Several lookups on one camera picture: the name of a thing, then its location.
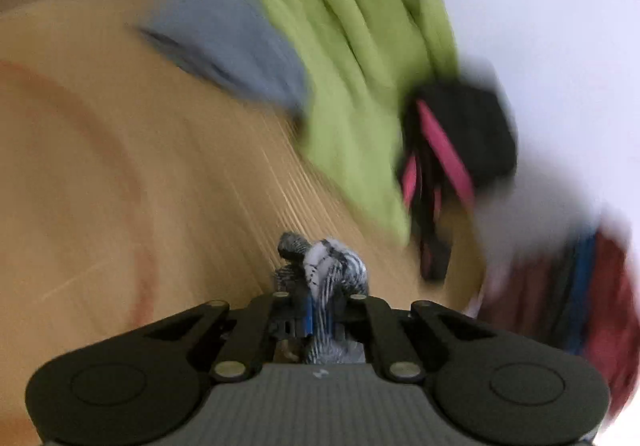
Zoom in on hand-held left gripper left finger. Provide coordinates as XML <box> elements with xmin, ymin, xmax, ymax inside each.
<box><xmin>145</xmin><ymin>293</ymin><xmax>315</xmax><ymax>383</ymax></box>

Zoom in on red white blue garment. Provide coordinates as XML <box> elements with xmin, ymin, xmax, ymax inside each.
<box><xmin>467</xmin><ymin>221</ymin><xmax>638</xmax><ymax>419</ymax></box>

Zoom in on black white plaid shirt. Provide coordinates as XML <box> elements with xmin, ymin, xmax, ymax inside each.
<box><xmin>272</xmin><ymin>232</ymin><xmax>372</xmax><ymax>365</ymax></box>

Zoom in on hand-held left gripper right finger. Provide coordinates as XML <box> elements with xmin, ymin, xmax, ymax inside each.
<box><xmin>345</xmin><ymin>295</ymin><xmax>496</xmax><ymax>384</ymax></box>

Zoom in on black and pink garment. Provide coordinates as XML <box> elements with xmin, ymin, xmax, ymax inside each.
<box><xmin>397</xmin><ymin>76</ymin><xmax>521</xmax><ymax>283</ymax></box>

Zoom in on grey-blue garment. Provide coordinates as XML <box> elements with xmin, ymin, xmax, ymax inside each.
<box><xmin>135</xmin><ymin>0</ymin><xmax>313</xmax><ymax>119</ymax></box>

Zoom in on lime green garment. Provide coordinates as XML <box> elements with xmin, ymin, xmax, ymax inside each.
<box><xmin>252</xmin><ymin>0</ymin><xmax>463</xmax><ymax>247</ymax></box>

